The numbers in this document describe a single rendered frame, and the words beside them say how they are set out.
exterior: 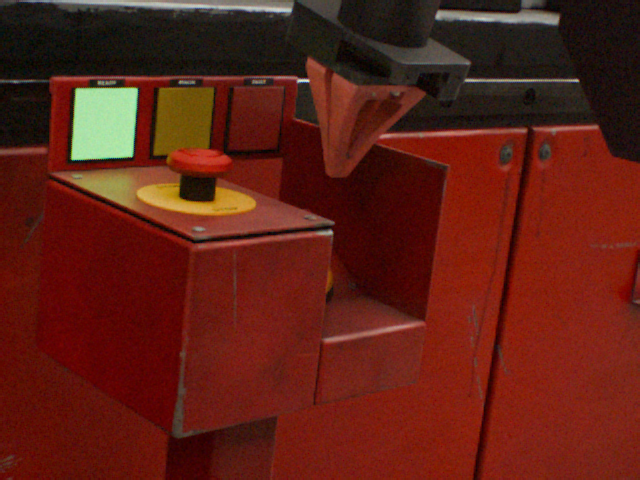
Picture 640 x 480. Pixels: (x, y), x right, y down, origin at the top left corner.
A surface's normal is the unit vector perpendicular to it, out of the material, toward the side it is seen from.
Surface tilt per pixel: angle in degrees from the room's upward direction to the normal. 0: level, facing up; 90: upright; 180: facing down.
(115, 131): 90
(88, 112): 90
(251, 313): 90
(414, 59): 14
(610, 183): 90
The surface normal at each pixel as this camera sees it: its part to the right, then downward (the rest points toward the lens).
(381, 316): 0.11, -0.96
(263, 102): 0.66, 0.26
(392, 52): 0.27, -0.87
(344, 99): -0.78, 0.40
